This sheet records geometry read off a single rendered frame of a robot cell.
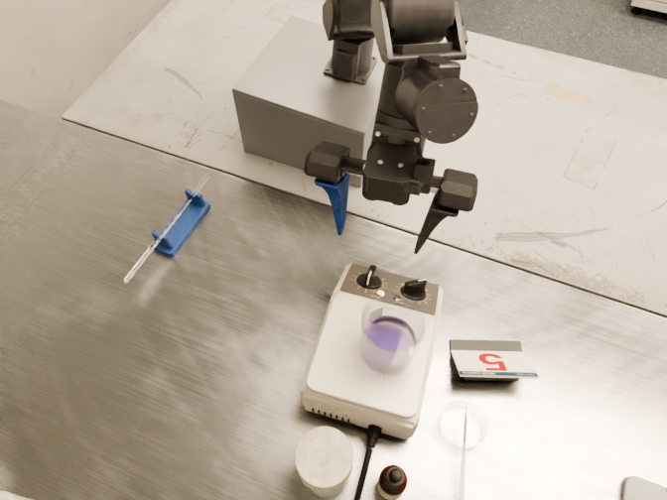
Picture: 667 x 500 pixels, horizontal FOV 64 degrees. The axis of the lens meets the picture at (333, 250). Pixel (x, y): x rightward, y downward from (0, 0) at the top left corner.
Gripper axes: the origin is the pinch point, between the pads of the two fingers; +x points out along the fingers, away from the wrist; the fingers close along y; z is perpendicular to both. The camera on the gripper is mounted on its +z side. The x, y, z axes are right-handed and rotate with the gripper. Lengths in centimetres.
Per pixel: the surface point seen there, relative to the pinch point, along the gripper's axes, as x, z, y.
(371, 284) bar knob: 9.2, -0.1, 0.3
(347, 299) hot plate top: 8.6, 5.4, -1.6
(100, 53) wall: 19, -131, -131
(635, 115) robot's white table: -9, -44, 34
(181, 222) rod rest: 10.8, -6.0, -28.7
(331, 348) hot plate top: 11.8, 10.8, -1.7
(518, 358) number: 14.1, 0.1, 19.6
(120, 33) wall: 13, -142, -129
